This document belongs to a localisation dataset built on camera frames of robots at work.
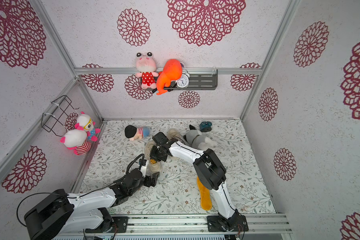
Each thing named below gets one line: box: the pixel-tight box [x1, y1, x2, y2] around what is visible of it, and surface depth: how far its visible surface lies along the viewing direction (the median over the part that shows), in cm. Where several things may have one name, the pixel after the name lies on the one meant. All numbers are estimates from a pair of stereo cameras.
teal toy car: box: [199, 121, 213, 132], surface depth 111 cm
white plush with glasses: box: [74, 111, 101, 142], surface depth 96 cm
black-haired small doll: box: [124, 125, 151, 141], surface depth 105 cm
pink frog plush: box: [135, 52, 159, 90], surface depth 87 cm
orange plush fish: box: [156, 58, 183, 95], surface depth 87 cm
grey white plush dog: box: [183, 124, 218, 151], surface depth 98 cm
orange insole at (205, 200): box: [197, 176, 213, 211], surface depth 83 cm
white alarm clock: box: [176, 70, 190, 89], surface depth 92 cm
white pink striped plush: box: [60, 129, 91, 156], surface depth 88 cm
